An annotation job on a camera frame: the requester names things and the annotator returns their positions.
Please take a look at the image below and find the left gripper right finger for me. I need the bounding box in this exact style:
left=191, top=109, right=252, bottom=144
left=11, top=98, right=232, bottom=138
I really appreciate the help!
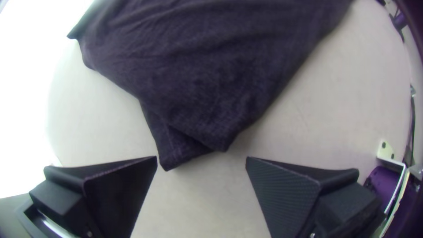
left=245, top=156, right=386, bottom=238

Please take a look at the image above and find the dark t-shirt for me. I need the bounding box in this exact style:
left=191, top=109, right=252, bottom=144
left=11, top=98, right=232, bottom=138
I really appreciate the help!
left=67, top=0, right=356, bottom=172

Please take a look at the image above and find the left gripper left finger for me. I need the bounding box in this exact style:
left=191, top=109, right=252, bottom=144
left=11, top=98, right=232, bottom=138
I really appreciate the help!
left=28, top=156, right=159, bottom=238

